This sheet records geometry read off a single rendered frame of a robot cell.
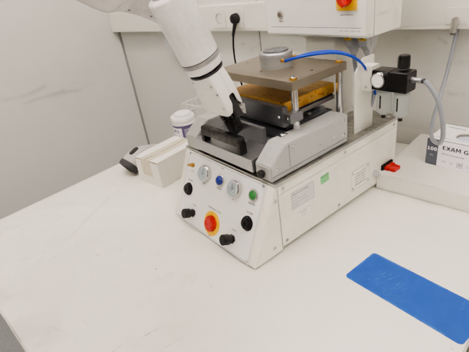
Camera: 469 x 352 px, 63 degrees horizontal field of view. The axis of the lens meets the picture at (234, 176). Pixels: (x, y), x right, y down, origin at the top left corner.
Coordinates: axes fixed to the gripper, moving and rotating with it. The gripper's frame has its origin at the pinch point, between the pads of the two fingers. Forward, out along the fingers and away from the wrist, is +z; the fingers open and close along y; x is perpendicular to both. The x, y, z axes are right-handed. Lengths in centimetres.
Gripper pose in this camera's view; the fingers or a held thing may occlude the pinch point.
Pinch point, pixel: (234, 124)
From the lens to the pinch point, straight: 90.5
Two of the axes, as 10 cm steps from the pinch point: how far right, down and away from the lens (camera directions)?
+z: 3.9, 6.9, 6.1
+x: 6.8, -6.6, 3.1
